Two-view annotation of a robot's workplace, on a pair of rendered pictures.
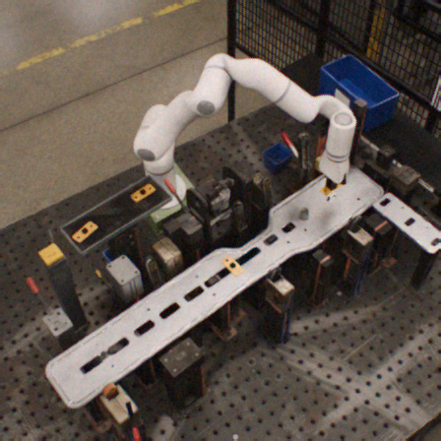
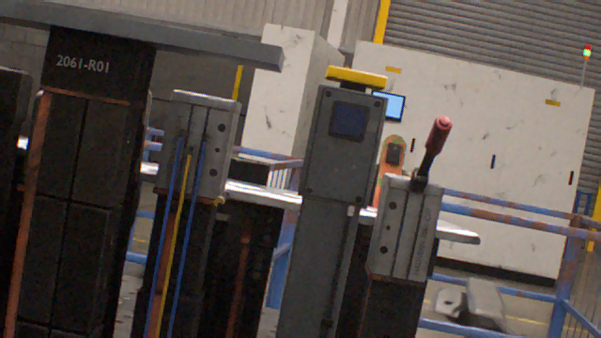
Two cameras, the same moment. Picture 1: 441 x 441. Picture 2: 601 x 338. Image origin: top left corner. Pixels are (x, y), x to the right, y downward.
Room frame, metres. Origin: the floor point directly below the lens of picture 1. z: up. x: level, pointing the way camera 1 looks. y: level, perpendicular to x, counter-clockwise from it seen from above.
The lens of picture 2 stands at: (1.97, 1.09, 1.10)
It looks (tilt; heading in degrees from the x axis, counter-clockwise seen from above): 3 degrees down; 218
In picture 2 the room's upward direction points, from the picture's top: 11 degrees clockwise
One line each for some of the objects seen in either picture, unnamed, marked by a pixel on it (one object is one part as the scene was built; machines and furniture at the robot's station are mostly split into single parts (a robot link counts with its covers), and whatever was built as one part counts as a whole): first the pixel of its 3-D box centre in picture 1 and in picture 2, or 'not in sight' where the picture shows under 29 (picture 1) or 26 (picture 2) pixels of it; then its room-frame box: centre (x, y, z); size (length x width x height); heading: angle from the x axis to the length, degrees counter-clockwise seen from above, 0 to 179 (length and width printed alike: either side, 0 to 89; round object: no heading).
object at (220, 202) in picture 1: (218, 224); not in sight; (1.46, 0.00, 0.94); 0.18 x 0.13 x 0.49; 128
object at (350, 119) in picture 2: not in sight; (348, 120); (1.23, 0.57, 1.11); 0.03 x 0.01 x 0.03; 128
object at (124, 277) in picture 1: (130, 300); (176, 263); (1.17, 0.32, 0.90); 0.13 x 0.10 x 0.41; 38
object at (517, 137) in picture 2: not in sight; (461, 142); (-6.20, -3.28, 1.22); 2.40 x 0.54 x 2.45; 122
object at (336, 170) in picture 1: (335, 162); not in sight; (1.52, -0.41, 1.20); 0.10 x 0.07 x 0.11; 38
